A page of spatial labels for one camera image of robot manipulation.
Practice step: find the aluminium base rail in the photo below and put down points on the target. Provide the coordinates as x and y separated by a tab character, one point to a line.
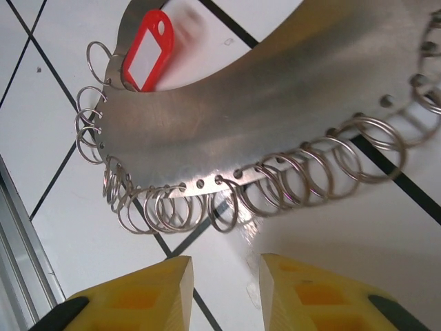
17	248

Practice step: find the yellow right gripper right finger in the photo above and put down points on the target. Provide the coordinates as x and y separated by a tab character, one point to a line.
358	310

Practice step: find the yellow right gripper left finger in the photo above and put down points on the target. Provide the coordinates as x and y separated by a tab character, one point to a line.
103	307

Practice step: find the red plastic key tag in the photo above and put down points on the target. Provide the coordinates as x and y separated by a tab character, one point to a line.
144	58

